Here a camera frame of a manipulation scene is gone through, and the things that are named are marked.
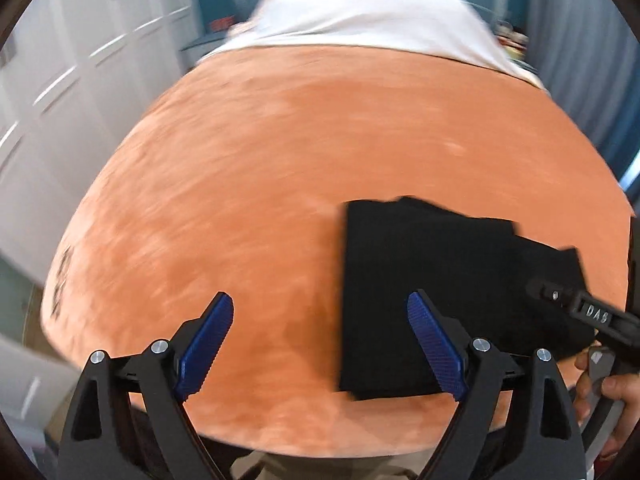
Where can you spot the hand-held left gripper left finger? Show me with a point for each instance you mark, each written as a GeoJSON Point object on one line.
{"type": "Point", "coordinates": [205, 345]}

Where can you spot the grey curtain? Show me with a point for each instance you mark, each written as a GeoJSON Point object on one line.
{"type": "Point", "coordinates": [575, 35]}

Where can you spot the person's right hand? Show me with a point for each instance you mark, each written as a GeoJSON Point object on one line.
{"type": "Point", "coordinates": [612, 389]}

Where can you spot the white wardrobe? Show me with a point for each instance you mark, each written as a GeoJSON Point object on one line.
{"type": "Point", "coordinates": [75, 85]}

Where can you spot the white quilt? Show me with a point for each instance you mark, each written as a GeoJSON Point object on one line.
{"type": "Point", "coordinates": [360, 15]}

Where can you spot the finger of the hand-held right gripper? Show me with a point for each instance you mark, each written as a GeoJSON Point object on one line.
{"type": "Point", "coordinates": [575, 305]}

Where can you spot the black pants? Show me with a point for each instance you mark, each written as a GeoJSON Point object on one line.
{"type": "Point", "coordinates": [390, 270]}

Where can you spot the grey-blue nightstand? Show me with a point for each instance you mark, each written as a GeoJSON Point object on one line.
{"type": "Point", "coordinates": [205, 47]}

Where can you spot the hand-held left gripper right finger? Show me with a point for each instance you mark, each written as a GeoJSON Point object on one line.
{"type": "Point", "coordinates": [437, 345]}

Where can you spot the red boxes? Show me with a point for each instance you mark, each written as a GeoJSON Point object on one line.
{"type": "Point", "coordinates": [221, 24]}

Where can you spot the person's beige trousers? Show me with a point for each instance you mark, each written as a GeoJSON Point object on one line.
{"type": "Point", "coordinates": [325, 470]}

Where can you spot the blue curtain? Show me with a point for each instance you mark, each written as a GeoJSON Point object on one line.
{"type": "Point", "coordinates": [622, 160]}

